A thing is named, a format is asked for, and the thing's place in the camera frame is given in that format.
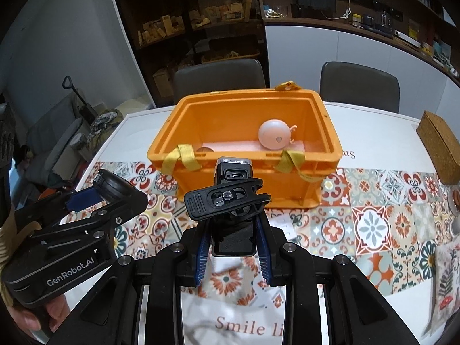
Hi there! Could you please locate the woven wicker box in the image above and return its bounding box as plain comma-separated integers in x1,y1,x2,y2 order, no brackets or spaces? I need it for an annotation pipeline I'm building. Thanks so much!
416,111,460,185

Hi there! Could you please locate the patterned tile table runner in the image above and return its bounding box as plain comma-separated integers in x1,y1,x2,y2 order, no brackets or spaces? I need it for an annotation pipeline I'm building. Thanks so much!
84,162,459,296

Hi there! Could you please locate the orange plastic crate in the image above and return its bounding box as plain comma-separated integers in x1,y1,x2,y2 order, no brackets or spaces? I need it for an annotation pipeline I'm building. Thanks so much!
147,81,342,209

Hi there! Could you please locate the dark wooden shelf unit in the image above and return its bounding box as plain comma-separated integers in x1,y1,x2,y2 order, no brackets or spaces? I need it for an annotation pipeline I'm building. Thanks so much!
115,0,269,107

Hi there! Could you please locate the large white adapter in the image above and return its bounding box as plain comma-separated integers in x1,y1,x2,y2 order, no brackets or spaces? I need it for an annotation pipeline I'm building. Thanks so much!
269,216,298,244

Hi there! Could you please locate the grey chair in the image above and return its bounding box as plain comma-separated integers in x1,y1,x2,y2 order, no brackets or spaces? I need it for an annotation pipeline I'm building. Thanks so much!
319,62,400,113
173,58,266,104

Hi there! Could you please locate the floral cloth napkin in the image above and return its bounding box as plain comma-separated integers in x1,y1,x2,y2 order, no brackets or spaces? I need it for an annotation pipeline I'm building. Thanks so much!
428,236,460,335

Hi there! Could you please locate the person left hand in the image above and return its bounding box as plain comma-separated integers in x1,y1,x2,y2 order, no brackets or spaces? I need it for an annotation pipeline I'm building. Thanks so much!
8,294,71,335

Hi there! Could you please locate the left grey chair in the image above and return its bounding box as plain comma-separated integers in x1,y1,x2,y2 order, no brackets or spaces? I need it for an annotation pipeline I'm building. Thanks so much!
173,58,266,104

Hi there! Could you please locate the right grey chair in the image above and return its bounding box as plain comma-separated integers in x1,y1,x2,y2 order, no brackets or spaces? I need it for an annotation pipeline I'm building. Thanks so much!
319,62,400,113

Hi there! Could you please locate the pink round gadget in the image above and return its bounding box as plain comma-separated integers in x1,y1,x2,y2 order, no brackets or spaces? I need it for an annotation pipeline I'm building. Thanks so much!
258,119,297,150

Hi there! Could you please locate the black clip mount camera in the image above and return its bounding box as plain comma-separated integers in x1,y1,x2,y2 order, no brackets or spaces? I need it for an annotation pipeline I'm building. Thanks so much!
184,157,271,257

